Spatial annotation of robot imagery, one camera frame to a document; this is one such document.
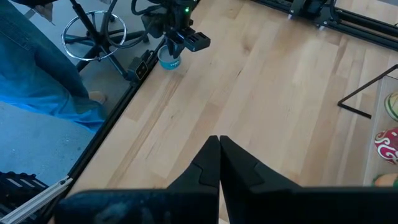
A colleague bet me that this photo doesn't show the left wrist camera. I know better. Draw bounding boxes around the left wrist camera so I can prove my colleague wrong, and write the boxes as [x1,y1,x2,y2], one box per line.
[141,14,165,40]

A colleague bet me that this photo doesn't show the wooden shelf with black frame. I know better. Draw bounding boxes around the wooden shelf with black frame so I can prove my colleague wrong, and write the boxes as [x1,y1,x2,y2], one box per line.
[337,63,398,187]

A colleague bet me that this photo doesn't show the green and red spaghetti can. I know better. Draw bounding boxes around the green and red spaghetti can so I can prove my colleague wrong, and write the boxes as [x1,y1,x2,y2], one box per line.
[374,126,398,166]

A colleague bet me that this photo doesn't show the tall yellow-green Carrots can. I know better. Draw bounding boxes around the tall yellow-green Carrots can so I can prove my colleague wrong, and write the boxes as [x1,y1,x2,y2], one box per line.
[384,91,398,123]

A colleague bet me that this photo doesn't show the person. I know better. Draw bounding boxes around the person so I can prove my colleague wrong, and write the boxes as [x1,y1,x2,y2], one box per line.
[0,0,108,133]

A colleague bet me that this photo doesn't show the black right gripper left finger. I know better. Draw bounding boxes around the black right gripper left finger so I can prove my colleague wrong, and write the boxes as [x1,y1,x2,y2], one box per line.
[54,136,221,224]

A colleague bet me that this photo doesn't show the silver aluminium bracket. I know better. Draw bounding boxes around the silver aluminium bracket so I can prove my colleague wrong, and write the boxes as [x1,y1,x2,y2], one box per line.
[0,175,74,224]

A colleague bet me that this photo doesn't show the short teal can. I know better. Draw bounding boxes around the short teal can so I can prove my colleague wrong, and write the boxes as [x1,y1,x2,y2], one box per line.
[157,44,182,70]

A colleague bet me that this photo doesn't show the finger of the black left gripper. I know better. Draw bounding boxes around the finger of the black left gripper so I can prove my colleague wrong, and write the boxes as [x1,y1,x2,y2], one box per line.
[182,30,211,53]
[166,36,184,59]

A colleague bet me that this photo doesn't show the black stool with chrome ring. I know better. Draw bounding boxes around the black stool with chrome ring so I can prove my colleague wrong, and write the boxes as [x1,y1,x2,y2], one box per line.
[61,0,150,80]

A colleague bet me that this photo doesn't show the black aluminium mounting frame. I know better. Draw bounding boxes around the black aluminium mounting frame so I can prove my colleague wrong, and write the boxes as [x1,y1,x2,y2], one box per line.
[251,0,398,52]

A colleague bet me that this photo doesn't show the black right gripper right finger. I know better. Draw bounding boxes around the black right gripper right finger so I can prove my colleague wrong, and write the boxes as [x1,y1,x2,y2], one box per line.
[221,136,398,224]

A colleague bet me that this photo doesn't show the black table-level camera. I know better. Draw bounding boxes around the black table-level camera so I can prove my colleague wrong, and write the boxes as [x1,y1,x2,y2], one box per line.
[127,57,150,82]

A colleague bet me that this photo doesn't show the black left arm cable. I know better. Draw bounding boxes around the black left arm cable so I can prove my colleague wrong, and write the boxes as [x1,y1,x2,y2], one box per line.
[104,0,162,50]

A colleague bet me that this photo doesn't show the black aluminium table rail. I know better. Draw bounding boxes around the black aluminium table rail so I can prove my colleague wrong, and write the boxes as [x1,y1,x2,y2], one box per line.
[30,39,167,224]

